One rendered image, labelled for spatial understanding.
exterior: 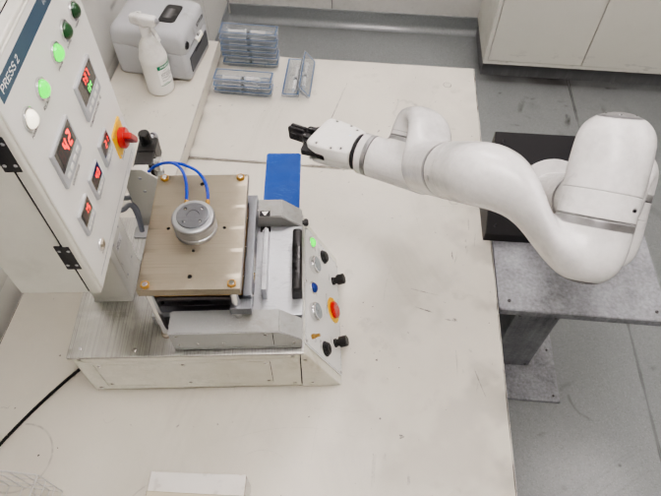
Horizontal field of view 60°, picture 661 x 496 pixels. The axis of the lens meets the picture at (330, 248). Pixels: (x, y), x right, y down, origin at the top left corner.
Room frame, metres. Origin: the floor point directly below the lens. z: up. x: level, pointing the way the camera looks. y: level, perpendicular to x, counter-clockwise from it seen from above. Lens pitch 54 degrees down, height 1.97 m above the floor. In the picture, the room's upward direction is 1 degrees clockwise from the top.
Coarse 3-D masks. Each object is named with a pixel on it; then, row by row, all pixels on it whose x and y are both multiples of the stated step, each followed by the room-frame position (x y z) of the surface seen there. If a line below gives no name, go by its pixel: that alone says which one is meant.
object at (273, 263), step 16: (272, 240) 0.73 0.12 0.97; (288, 240) 0.73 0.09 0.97; (272, 256) 0.69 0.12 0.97; (288, 256) 0.69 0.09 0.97; (256, 272) 0.65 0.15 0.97; (272, 272) 0.65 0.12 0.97; (288, 272) 0.65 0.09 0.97; (256, 288) 0.61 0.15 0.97; (272, 288) 0.61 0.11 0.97; (288, 288) 0.61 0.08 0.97; (256, 304) 0.57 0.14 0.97; (272, 304) 0.57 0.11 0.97; (288, 304) 0.58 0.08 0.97
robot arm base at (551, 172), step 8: (544, 160) 1.03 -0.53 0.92; (552, 160) 1.03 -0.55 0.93; (560, 160) 1.03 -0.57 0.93; (536, 168) 1.02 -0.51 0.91; (544, 168) 1.02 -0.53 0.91; (552, 168) 1.02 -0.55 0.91; (560, 168) 1.02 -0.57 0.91; (544, 176) 0.99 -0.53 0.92; (552, 176) 0.95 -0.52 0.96; (560, 176) 0.92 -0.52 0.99; (544, 184) 0.93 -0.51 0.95; (552, 184) 0.90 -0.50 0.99; (552, 192) 0.87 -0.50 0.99; (552, 208) 0.84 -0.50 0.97
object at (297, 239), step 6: (294, 234) 0.72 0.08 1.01; (300, 234) 0.72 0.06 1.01; (294, 240) 0.70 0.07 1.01; (300, 240) 0.71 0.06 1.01; (294, 246) 0.69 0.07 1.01; (300, 246) 0.69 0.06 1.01; (294, 252) 0.67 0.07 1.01; (300, 252) 0.68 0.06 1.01; (294, 258) 0.66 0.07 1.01; (300, 258) 0.66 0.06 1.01; (294, 264) 0.65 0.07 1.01; (300, 264) 0.65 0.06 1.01; (294, 270) 0.63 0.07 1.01; (300, 270) 0.63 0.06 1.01; (294, 276) 0.62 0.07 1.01; (300, 276) 0.62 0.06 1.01; (294, 282) 0.60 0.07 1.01; (300, 282) 0.60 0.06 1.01; (294, 288) 0.59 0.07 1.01; (300, 288) 0.59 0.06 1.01; (294, 294) 0.59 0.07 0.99; (300, 294) 0.59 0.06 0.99
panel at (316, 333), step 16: (304, 240) 0.77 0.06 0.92; (304, 256) 0.73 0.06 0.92; (320, 256) 0.78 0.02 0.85; (304, 272) 0.68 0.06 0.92; (320, 272) 0.73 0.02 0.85; (336, 272) 0.79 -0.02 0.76; (304, 288) 0.64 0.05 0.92; (320, 288) 0.69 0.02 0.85; (336, 288) 0.74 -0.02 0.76; (304, 304) 0.60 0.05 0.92; (320, 304) 0.64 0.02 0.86; (304, 320) 0.57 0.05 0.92; (320, 320) 0.60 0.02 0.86; (336, 320) 0.65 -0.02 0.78; (304, 336) 0.53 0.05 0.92; (320, 336) 0.54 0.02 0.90; (336, 336) 0.61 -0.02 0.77; (320, 352) 0.53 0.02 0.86; (336, 352) 0.57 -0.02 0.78; (336, 368) 0.53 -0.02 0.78
